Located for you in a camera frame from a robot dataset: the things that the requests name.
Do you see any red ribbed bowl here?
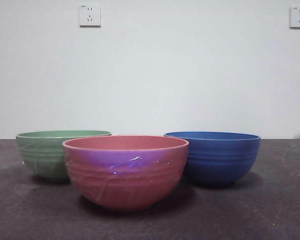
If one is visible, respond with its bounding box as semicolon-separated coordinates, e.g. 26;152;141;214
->
62;135;190;213

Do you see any green ribbed bowl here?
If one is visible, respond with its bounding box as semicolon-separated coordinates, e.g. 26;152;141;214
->
15;129;113;183

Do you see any blue ribbed bowl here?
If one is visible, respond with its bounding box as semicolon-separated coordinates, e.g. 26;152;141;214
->
163;131;262;188

